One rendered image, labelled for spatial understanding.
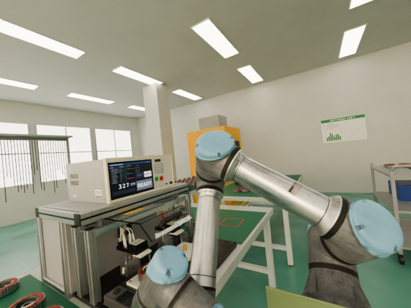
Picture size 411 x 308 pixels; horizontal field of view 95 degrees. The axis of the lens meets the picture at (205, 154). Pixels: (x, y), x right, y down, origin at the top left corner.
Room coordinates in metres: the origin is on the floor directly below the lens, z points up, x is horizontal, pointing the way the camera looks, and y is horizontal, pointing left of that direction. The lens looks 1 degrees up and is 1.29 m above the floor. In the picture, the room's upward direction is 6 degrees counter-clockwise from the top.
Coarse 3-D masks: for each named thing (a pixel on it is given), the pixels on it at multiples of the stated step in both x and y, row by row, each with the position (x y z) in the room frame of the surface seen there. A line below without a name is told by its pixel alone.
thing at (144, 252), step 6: (138, 240) 0.89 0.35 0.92; (144, 240) 0.88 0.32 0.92; (120, 246) 0.90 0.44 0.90; (132, 246) 0.84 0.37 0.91; (138, 246) 0.84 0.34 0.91; (144, 246) 0.87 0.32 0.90; (132, 252) 0.84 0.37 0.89; (138, 252) 0.84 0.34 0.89; (144, 252) 0.85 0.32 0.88; (126, 258) 0.89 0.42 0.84
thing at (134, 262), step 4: (132, 256) 0.94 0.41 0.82; (124, 260) 0.91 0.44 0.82; (128, 260) 0.90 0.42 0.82; (132, 260) 0.90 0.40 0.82; (136, 260) 0.91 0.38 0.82; (120, 264) 0.89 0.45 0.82; (124, 264) 0.88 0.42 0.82; (128, 264) 0.88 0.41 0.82; (132, 264) 0.89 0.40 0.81; (136, 264) 0.91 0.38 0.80; (120, 268) 0.89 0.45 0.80; (128, 268) 0.87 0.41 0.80; (132, 268) 0.89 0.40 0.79; (136, 268) 0.91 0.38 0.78; (120, 272) 0.89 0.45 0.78; (128, 272) 0.87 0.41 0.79; (132, 272) 0.89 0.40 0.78
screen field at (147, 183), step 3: (141, 180) 0.99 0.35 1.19; (144, 180) 1.00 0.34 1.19; (147, 180) 1.02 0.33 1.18; (150, 180) 1.04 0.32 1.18; (138, 183) 0.97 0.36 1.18; (141, 183) 0.99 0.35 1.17; (144, 183) 1.00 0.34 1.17; (147, 183) 1.02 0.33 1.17; (150, 183) 1.04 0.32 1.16; (138, 186) 0.97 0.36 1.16; (141, 186) 0.98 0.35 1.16; (144, 186) 1.00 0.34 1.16; (147, 186) 1.02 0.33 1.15; (150, 186) 1.04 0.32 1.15; (138, 189) 0.97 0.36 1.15; (141, 189) 0.98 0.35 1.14
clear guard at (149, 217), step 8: (136, 208) 0.91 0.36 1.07; (144, 208) 0.90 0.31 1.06; (152, 208) 0.88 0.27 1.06; (160, 208) 0.87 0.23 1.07; (168, 208) 0.85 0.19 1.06; (176, 208) 0.85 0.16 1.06; (112, 216) 0.81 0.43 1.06; (120, 216) 0.80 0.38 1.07; (128, 216) 0.79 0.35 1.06; (136, 216) 0.78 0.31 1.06; (144, 216) 0.77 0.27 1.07; (152, 216) 0.75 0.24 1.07; (160, 216) 0.77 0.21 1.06; (184, 216) 0.84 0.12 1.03; (144, 224) 0.69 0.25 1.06; (152, 224) 0.71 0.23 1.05; (168, 224) 0.76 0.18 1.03; (176, 224) 0.78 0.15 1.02; (152, 232) 0.69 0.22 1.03; (160, 232) 0.71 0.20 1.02; (152, 240) 0.66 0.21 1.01
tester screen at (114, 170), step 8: (112, 168) 0.86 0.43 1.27; (120, 168) 0.89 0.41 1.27; (128, 168) 0.93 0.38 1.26; (136, 168) 0.97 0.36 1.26; (144, 168) 1.01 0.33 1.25; (112, 176) 0.85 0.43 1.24; (120, 176) 0.89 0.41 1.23; (128, 176) 0.92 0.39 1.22; (112, 184) 0.85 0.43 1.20; (152, 184) 1.05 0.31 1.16; (112, 192) 0.85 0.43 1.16; (128, 192) 0.92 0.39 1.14
